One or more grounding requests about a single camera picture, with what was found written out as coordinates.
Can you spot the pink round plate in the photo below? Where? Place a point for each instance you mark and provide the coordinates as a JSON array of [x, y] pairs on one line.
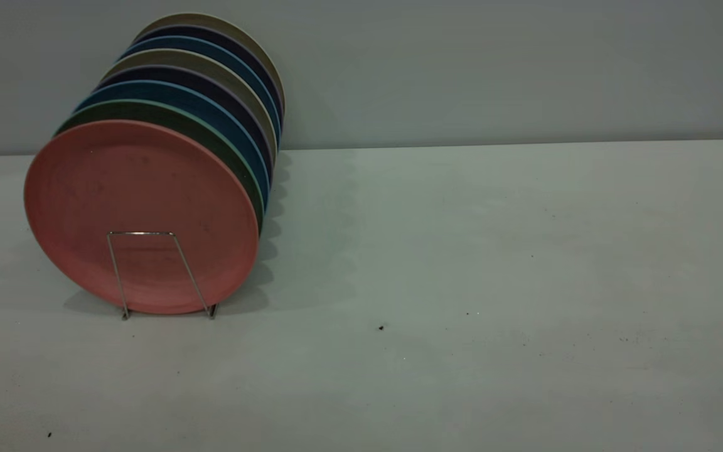
[[142, 213]]

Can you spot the green round plate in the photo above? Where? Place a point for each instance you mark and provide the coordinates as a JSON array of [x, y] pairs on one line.
[[223, 150]]

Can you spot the blue round plate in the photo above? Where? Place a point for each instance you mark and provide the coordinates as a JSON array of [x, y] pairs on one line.
[[255, 75], [236, 125]]

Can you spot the dark purple round plate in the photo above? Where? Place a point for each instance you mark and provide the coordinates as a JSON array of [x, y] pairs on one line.
[[261, 63], [242, 107]]

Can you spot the beige round plate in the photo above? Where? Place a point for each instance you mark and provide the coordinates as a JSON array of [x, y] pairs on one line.
[[267, 56], [248, 91]]

